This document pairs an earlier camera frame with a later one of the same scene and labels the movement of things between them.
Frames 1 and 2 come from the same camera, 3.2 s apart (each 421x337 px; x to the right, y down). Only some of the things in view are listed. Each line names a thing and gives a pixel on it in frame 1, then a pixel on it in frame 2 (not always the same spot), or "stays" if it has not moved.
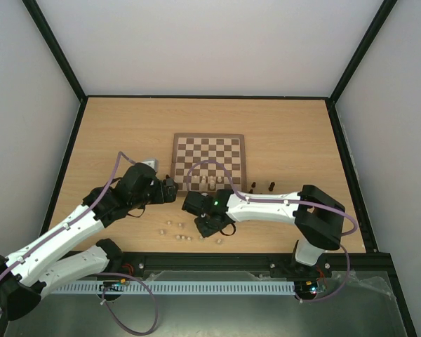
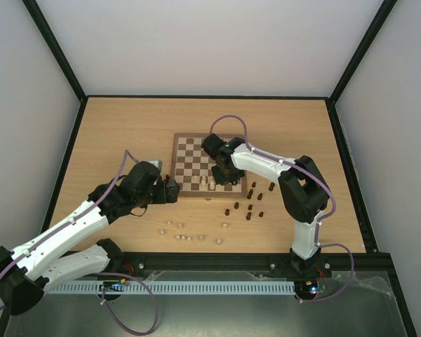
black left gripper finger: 170,182 stays
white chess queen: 212,186 stays
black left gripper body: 157,198 stays
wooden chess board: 229,173 stays
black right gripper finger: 205,225 → 219,175
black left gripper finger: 170,193 stays
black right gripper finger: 218,224 → 234,175
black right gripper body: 206,225 → 225,175
